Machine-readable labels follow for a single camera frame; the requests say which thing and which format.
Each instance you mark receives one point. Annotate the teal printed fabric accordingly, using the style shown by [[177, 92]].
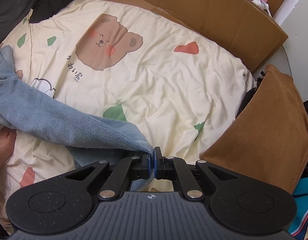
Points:
[[299, 226]]

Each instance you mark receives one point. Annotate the brown cardboard box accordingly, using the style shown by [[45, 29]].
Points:
[[239, 26]]

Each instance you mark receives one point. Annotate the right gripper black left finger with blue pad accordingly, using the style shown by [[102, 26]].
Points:
[[62, 203]]

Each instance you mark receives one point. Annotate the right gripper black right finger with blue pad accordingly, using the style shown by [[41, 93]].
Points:
[[237, 202]]

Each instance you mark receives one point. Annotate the light blue denim jeans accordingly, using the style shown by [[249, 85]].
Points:
[[33, 112]]

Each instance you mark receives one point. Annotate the cream bear print bedsheet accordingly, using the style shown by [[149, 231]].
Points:
[[125, 63]]

